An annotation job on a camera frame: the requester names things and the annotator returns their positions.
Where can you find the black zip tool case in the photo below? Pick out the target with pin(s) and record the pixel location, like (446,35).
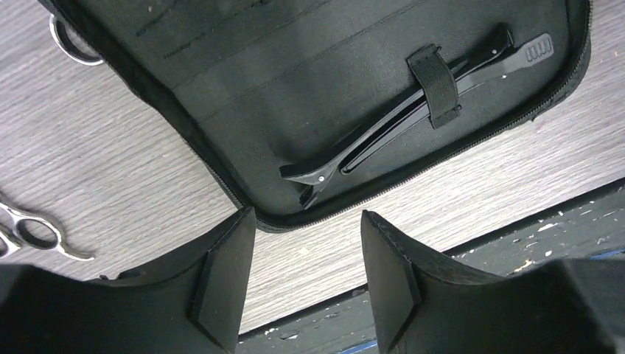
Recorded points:
(252,86)

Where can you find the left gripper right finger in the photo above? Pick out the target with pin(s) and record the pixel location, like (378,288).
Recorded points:
(424,301)

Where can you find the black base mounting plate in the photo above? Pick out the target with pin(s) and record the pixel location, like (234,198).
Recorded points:
(584,225)

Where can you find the silver scissors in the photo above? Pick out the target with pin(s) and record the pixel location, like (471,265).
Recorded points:
(15,235)
(67,41)

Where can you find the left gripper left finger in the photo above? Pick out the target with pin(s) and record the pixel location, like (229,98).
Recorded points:
(189,300)

